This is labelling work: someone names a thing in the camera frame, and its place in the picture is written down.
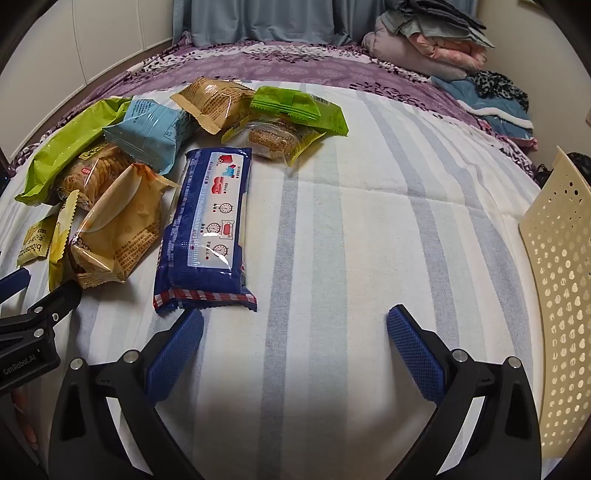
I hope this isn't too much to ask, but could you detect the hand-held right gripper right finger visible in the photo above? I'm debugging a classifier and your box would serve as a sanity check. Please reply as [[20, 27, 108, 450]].
[[387, 304, 543, 480]]

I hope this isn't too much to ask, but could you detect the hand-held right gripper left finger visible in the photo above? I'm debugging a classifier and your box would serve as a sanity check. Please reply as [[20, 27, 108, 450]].
[[48, 307, 206, 480]]

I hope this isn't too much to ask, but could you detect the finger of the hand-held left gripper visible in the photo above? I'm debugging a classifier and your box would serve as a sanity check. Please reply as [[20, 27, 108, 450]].
[[0, 268, 32, 305], [25, 278, 84, 324]]

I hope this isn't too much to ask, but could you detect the tan snack packet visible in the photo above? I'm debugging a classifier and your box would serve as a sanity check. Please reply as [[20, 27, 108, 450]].
[[69, 162, 182, 289], [170, 76, 257, 136]]

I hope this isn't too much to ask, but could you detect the clear round biscuit packet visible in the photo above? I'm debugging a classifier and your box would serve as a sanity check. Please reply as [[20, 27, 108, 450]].
[[55, 143, 134, 210]]

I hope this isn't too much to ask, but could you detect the navy blue long snack packet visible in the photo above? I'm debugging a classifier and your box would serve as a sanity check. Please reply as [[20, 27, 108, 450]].
[[152, 147, 258, 315]]

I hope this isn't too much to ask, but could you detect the large lime green snack bag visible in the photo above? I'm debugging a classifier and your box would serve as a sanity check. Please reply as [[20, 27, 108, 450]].
[[14, 97, 134, 206]]

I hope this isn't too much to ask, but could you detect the cream perforated plastic basket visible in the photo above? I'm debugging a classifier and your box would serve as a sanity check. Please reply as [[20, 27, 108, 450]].
[[518, 145, 591, 455]]

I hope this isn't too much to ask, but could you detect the light blue snack packet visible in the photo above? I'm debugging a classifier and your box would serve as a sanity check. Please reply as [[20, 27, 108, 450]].
[[102, 98, 197, 176]]

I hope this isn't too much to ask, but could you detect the clear sesame cake packet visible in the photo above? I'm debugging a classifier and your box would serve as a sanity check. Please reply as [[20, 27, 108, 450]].
[[222, 117, 326, 168]]

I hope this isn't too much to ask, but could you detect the small green snack packet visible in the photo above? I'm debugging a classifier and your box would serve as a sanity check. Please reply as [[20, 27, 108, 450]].
[[249, 86, 348, 136]]

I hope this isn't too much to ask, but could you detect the striped white blue cloth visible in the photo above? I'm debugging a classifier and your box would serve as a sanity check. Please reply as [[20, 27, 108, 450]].
[[0, 80, 555, 480]]

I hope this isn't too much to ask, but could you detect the white wardrobe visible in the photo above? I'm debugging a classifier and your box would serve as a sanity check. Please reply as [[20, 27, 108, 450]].
[[0, 0, 175, 88]]

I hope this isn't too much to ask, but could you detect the leopard print cloth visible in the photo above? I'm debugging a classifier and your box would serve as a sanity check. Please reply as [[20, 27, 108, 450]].
[[471, 70, 530, 112]]

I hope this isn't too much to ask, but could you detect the mauve quilt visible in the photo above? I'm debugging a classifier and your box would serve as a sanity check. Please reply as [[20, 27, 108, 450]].
[[361, 16, 467, 81]]

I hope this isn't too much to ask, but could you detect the pink floral quilt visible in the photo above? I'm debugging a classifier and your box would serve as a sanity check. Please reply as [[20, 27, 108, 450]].
[[397, 32, 488, 70]]

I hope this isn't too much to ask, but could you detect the purple floral bedsheet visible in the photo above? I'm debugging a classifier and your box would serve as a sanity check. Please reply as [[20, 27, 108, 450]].
[[9, 31, 536, 181]]

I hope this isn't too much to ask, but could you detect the blue grey curtain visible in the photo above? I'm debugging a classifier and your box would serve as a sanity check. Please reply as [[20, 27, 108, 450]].
[[173, 0, 386, 47]]

